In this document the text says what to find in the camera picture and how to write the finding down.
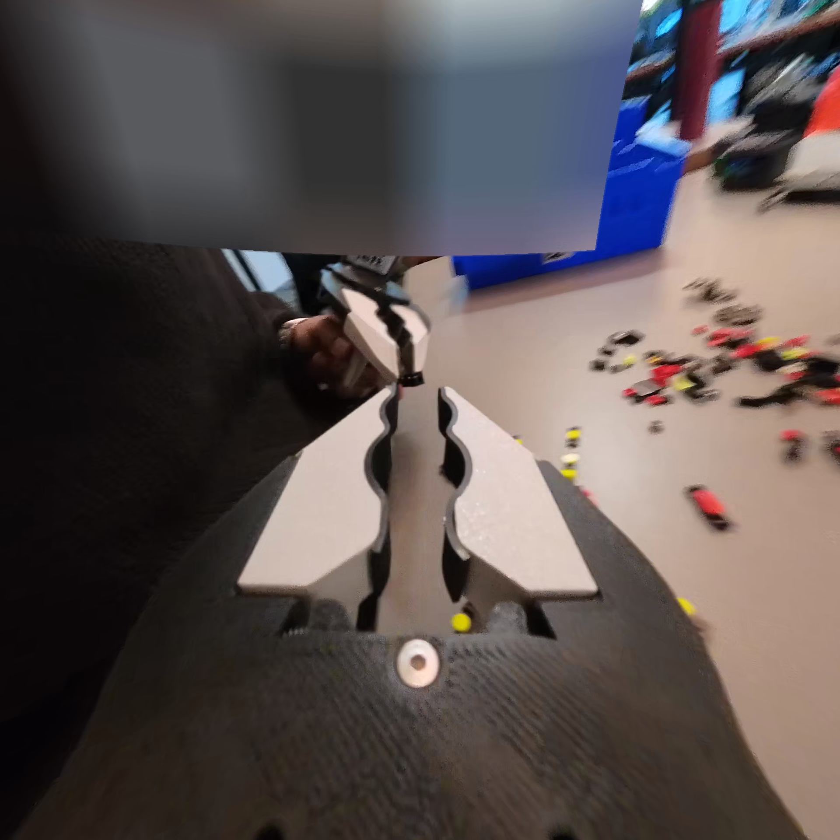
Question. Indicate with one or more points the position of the black battery charger case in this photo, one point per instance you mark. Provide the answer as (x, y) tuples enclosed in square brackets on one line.
[(748, 164)]

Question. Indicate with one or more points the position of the pile of loose lego pieces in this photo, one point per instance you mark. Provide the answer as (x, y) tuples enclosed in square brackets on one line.
[(722, 367)]

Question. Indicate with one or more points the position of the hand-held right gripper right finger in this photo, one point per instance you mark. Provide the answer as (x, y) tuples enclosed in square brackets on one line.
[(518, 518)]

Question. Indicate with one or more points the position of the maroon bottle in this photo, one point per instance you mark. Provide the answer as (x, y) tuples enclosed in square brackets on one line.
[(699, 65)]

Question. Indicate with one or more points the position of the black yellow lego spider model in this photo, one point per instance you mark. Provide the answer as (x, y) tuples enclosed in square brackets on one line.
[(461, 621)]

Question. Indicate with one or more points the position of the black lego clip bar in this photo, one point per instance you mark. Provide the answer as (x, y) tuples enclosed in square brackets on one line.
[(410, 379)]

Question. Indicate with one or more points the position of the person's left forearm black sleeve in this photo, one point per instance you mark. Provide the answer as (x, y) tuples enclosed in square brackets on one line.
[(256, 328)]

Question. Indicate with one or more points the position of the red black lego subassembly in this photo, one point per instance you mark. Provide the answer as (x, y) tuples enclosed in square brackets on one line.
[(707, 506)]

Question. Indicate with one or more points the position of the small red black lego part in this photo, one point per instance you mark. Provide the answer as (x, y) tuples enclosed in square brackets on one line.
[(792, 445)]

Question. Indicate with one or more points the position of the person's left hand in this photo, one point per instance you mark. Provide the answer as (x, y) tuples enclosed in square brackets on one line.
[(315, 348)]

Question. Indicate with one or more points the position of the orange traffic cone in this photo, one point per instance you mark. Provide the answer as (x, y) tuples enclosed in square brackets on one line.
[(823, 115)]

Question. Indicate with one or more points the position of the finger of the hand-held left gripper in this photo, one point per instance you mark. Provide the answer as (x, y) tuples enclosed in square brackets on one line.
[(371, 328), (417, 341)]

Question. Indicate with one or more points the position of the metal wristwatch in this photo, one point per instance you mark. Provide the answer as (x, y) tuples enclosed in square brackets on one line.
[(292, 331)]

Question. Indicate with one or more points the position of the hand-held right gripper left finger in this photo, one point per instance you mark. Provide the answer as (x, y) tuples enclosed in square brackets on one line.
[(315, 518)]

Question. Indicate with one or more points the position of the blue plastic bin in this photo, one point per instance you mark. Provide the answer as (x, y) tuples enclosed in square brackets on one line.
[(630, 210)]

